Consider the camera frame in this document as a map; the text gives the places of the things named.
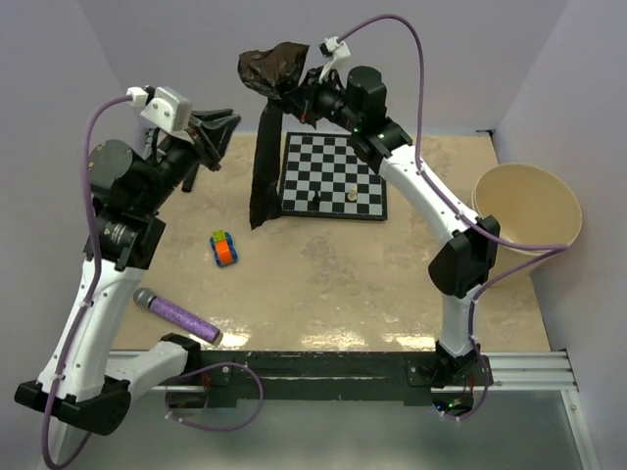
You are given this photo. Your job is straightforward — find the black white chessboard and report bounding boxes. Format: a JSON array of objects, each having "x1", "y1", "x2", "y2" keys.
[{"x1": 279, "y1": 132, "x2": 388, "y2": 221}]

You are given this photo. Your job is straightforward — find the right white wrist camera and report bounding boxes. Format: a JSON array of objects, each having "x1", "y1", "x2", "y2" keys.
[{"x1": 318, "y1": 36, "x2": 351, "y2": 83}]

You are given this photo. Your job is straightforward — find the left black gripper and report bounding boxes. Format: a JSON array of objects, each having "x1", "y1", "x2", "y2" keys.
[{"x1": 141, "y1": 108, "x2": 242, "y2": 211}]

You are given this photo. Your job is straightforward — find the purple glitter microphone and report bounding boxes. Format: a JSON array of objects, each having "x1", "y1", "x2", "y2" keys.
[{"x1": 132, "y1": 287, "x2": 222, "y2": 345}]

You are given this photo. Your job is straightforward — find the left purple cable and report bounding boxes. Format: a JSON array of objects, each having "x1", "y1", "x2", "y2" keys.
[{"x1": 39, "y1": 95, "x2": 265, "y2": 467}]

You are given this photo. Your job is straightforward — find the black trash bag roll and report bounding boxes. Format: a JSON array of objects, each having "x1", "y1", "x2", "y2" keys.
[{"x1": 181, "y1": 164, "x2": 199, "y2": 193}]

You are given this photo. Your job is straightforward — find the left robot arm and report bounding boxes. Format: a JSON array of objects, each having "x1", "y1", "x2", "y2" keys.
[{"x1": 15, "y1": 110, "x2": 241, "y2": 436}]

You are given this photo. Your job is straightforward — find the colourful toy block car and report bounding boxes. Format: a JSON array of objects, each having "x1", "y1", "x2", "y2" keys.
[{"x1": 210, "y1": 230, "x2": 239, "y2": 267}]

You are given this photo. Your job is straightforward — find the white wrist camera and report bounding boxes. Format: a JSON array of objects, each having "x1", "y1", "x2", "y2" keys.
[
  {"x1": 318, "y1": 36, "x2": 351, "y2": 83},
  {"x1": 126, "y1": 86, "x2": 193, "y2": 143}
]

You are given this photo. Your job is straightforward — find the white chess piece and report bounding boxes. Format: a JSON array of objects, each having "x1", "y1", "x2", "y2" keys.
[{"x1": 347, "y1": 185, "x2": 358, "y2": 202}]

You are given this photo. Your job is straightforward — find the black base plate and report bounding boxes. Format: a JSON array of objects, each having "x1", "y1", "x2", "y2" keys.
[{"x1": 145, "y1": 350, "x2": 496, "y2": 410}]

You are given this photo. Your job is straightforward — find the beige round trash bin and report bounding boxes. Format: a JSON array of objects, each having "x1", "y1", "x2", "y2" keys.
[{"x1": 471, "y1": 164, "x2": 583, "y2": 246}]

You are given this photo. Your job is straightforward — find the aluminium front rail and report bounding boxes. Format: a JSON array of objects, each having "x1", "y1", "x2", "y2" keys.
[{"x1": 105, "y1": 350, "x2": 582, "y2": 393}]

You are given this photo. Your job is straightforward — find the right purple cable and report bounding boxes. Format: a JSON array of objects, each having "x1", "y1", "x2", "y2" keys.
[{"x1": 337, "y1": 14, "x2": 569, "y2": 422}]

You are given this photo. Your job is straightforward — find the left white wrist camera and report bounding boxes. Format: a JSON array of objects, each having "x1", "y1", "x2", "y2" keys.
[{"x1": 126, "y1": 86, "x2": 193, "y2": 143}]

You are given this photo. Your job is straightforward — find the purple cable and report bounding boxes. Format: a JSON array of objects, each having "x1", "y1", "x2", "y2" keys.
[
  {"x1": 39, "y1": 95, "x2": 265, "y2": 467},
  {"x1": 337, "y1": 14, "x2": 569, "y2": 422}
]

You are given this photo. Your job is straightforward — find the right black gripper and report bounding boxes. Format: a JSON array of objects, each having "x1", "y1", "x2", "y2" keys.
[{"x1": 278, "y1": 67, "x2": 362, "y2": 134}]

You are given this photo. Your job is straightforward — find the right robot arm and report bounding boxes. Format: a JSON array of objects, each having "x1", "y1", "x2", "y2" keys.
[{"x1": 279, "y1": 66, "x2": 500, "y2": 388}]

